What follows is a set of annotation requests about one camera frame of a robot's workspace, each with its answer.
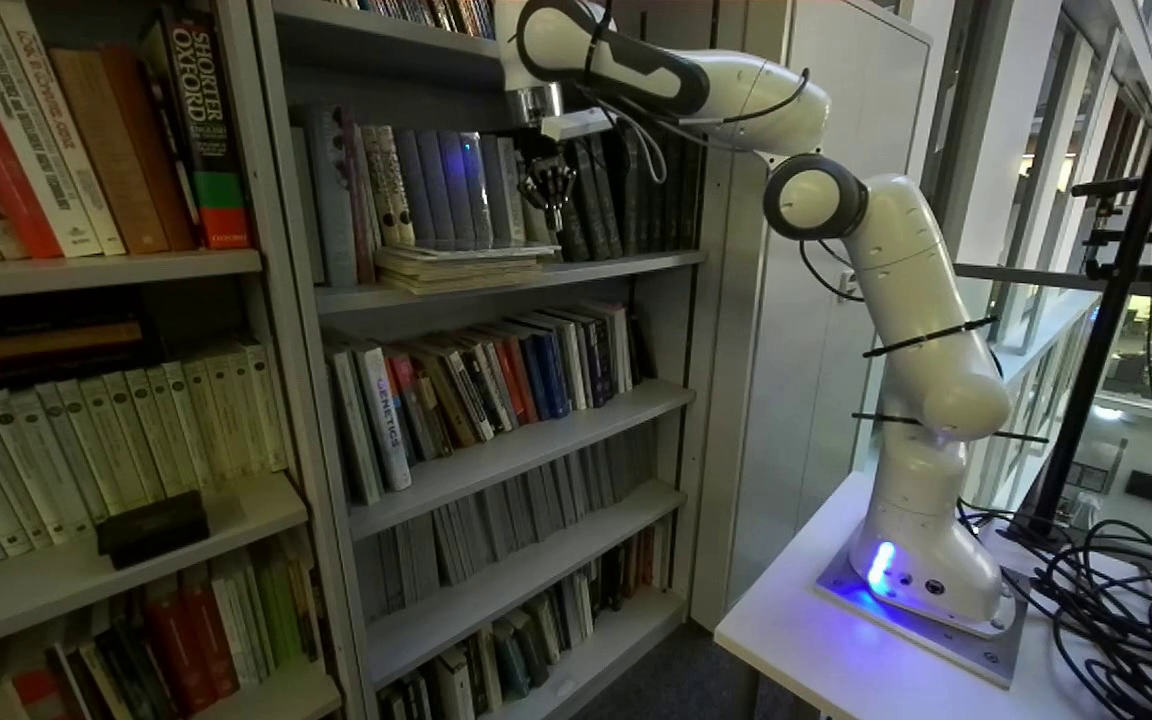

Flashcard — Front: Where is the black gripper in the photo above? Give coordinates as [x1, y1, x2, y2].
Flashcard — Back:
[522, 85, 578, 242]

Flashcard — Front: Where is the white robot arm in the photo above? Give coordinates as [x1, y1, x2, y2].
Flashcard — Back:
[496, 0, 1014, 635]

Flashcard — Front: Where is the stack of thin flat books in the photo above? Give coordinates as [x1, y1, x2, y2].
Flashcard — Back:
[377, 242, 560, 293]

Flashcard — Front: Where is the black box on shelf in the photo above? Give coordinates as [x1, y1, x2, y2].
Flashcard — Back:
[96, 493, 208, 569]

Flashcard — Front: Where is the grey metal bookshelf right unit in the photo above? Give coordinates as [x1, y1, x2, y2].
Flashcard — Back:
[254, 0, 704, 720]

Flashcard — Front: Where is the grey metal bookshelf unit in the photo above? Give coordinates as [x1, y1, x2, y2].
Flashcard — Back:
[254, 0, 704, 720]
[0, 0, 340, 720]

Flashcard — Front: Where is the dark book with green base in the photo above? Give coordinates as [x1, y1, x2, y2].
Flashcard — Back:
[143, 3, 254, 252]

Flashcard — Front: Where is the brown hardcover book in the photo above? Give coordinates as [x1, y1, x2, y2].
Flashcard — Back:
[51, 47, 197, 257]

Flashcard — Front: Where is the white table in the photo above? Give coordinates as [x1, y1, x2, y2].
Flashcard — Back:
[713, 462, 1152, 720]

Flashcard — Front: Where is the grey metal bookshelf left unit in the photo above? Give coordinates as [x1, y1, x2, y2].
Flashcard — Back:
[0, 0, 340, 720]

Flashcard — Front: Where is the black metal stand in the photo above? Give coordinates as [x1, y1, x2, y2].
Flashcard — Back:
[1015, 144, 1152, 538]

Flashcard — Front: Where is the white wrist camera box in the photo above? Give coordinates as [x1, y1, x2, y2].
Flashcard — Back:
[540, 106, 616, 144]

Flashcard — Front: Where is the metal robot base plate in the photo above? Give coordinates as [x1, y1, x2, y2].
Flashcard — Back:
[816, 538, 1028, 686]

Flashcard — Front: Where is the black cable bundle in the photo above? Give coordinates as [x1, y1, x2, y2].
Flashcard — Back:
[960, 512, 1152, 720]

